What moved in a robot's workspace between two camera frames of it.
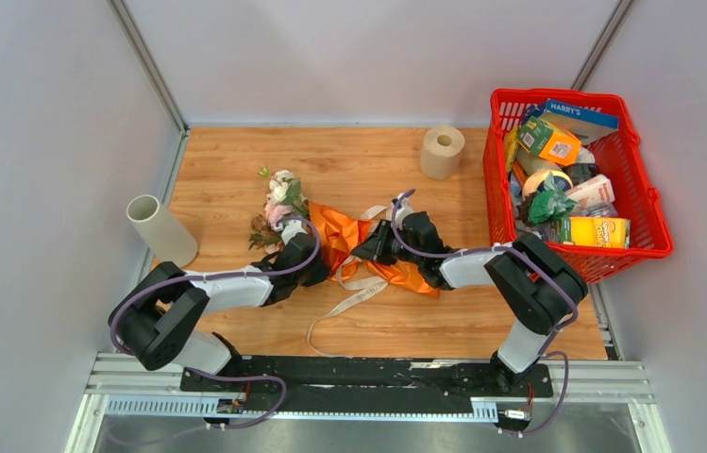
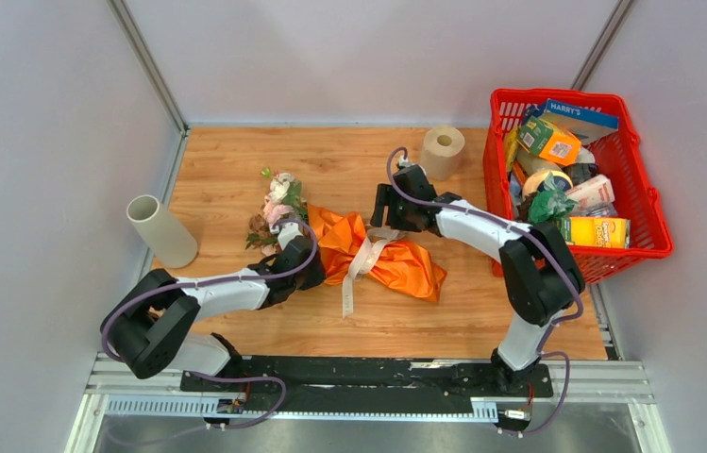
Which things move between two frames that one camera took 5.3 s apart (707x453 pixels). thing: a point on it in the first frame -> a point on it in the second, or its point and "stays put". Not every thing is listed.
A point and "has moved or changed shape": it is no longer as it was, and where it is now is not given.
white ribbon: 374,212 has moved or changed shape
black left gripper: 322,274 stays put
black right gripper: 374,247 -> 388,196
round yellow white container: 534,180 stays put
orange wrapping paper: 339,236 stays put
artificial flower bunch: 284,198 stays put
